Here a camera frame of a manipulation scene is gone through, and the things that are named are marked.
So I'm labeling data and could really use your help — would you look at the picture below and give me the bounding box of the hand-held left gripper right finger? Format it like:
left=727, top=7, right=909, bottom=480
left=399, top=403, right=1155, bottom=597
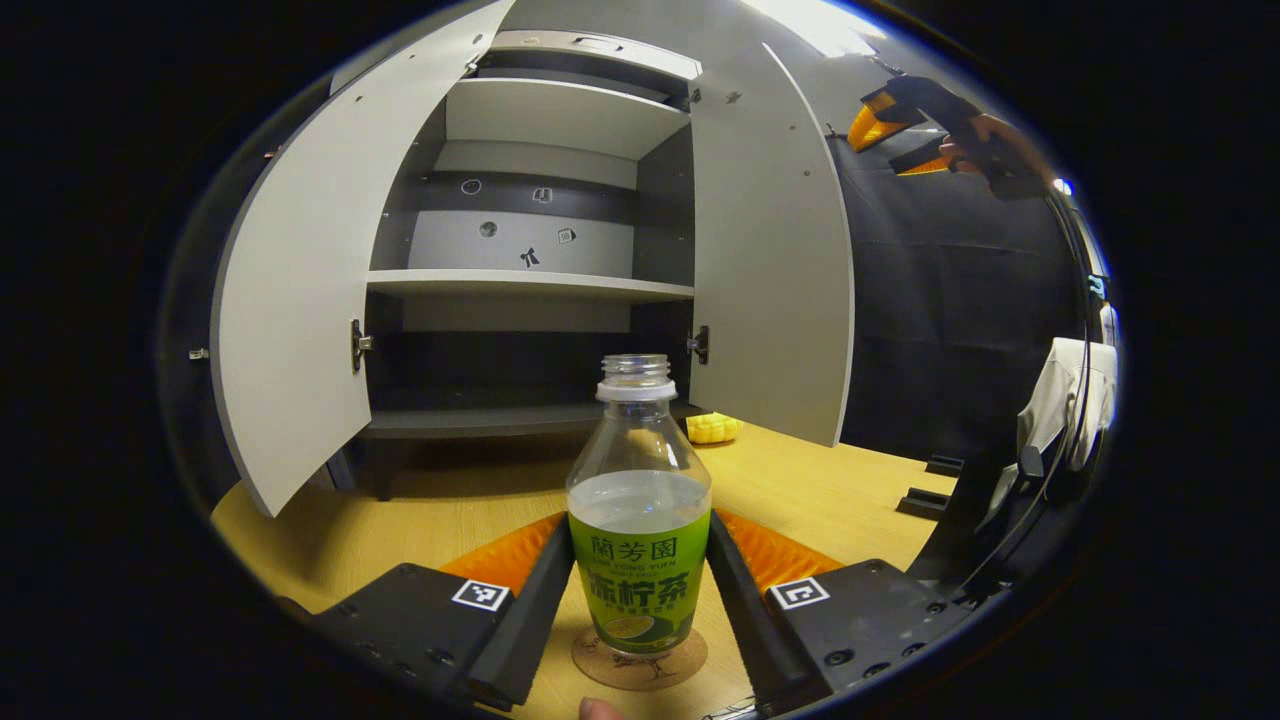
left=705, top=508, right=978, bottom=714

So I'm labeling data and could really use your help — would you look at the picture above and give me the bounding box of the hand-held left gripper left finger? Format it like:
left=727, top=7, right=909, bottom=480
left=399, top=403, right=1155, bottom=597
left=300, top=512, right=576, bottom=713

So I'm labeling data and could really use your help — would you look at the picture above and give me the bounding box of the round brown coaster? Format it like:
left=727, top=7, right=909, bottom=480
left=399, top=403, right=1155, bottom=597
left=572, top=628, right=709, bottom=691

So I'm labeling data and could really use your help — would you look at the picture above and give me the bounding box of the green label drink bottle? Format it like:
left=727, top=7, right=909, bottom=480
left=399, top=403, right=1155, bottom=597
left=565, top=353, right=713, bottom=658

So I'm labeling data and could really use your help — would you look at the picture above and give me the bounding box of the white cabinet door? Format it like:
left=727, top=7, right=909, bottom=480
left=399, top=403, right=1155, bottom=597
left=688, top=42, right=856, bottom=448
left=210, top=0, right=516, bottom=518

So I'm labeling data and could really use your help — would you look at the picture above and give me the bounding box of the beige cabinet drawer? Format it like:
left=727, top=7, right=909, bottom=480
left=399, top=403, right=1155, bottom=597
left=488, top=28, right=703, bottom=83

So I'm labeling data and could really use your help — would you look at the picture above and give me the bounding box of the black backdrop cloth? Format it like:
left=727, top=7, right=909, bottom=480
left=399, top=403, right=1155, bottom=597
left=160, top=100, right=1096, bottom=481

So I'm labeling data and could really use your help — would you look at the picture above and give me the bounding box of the yellow toy corn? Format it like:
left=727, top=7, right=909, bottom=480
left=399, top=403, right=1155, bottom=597
left=686, top=412, right=743, bottom=445

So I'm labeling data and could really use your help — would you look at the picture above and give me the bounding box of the black cable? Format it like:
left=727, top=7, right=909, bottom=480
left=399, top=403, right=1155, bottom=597
left=950, top=188, right=1101, bottom=596

